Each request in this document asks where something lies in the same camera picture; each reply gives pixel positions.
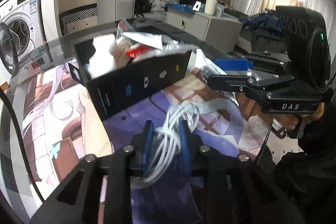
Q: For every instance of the red white snack packet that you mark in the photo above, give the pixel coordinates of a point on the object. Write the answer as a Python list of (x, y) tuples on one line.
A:
[(137, 50)]

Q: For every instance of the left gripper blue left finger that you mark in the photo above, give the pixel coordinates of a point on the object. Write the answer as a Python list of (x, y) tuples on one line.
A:
[(148, 134)]

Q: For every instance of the beige drawer cabinet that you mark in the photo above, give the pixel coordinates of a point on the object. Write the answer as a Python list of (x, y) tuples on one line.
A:
[(220, 33)]

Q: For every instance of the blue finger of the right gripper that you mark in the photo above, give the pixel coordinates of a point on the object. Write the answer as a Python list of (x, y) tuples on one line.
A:
[(233, 64), (229, 83)]

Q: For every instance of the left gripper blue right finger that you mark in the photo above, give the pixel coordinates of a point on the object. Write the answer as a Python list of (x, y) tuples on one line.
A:
[(185, 154)]

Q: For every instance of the person right hand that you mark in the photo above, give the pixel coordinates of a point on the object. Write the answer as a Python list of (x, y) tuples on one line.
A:
[(289, 122)]

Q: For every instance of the cream paper cup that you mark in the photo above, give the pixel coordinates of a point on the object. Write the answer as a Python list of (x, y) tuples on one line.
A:
[(210, 7)]

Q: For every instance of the white washing machine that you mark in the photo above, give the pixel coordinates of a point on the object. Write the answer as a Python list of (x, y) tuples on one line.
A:
[(21, 32)]

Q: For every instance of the black cardboard box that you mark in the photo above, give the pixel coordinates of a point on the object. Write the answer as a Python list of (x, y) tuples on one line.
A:
[(117, 90)]

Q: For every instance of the anime print desk mat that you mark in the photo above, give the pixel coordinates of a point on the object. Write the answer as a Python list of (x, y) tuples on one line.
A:
[(61, 125)]

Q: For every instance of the white foam piece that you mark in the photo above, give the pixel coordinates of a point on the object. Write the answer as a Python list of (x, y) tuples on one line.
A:
[(102, 61)]

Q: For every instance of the blue plastic bag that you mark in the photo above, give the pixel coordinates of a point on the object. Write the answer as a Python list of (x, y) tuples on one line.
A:
[(191, 9)]

